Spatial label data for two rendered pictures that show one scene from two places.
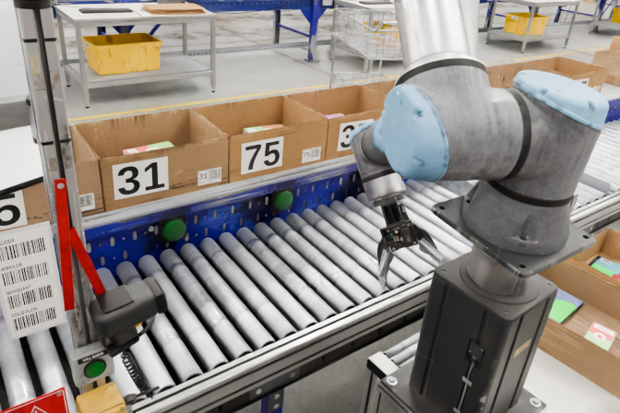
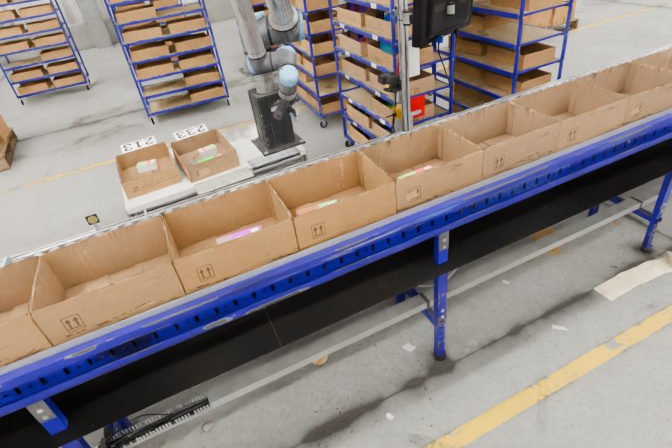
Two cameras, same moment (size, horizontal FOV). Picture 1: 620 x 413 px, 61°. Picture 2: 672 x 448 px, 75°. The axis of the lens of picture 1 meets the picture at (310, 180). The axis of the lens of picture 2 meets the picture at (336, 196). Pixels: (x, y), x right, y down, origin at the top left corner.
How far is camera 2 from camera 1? 3.12 m
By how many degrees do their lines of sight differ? 118
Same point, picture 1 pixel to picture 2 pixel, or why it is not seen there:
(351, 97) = (190, 268)
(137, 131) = (439, 177)
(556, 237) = not seen: hidden behind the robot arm
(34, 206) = (469, 133)
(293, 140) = (304, 180)
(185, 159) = (389, 149)
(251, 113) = (334, 216)
